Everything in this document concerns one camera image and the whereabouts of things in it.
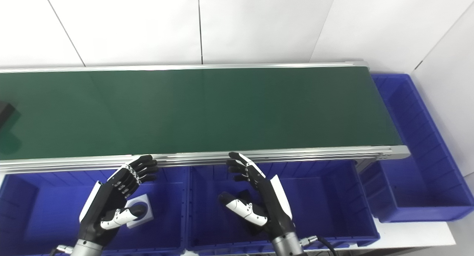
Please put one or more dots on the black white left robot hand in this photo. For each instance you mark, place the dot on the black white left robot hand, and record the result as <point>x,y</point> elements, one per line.
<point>107,196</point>

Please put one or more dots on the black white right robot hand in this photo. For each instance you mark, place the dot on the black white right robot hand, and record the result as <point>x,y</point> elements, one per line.
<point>274,208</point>

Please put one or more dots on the black part with cylinder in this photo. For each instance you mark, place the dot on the black part with cylinder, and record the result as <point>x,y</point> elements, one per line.
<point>5,113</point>

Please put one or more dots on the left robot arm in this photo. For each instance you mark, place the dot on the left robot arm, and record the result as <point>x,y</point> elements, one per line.
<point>87,249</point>

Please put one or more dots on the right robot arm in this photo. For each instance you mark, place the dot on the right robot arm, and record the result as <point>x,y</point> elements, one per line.
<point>287,246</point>

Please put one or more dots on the white square part round hole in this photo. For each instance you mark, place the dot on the white square part round hole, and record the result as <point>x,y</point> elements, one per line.
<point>142,220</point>

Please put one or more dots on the long blue plastic bin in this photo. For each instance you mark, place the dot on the long blue plastic bin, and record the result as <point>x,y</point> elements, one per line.
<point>426,174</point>

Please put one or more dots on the green conveyor belt aluminium frame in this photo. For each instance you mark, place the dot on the green conveyor belt aluminium frame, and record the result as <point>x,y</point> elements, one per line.
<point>207,111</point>

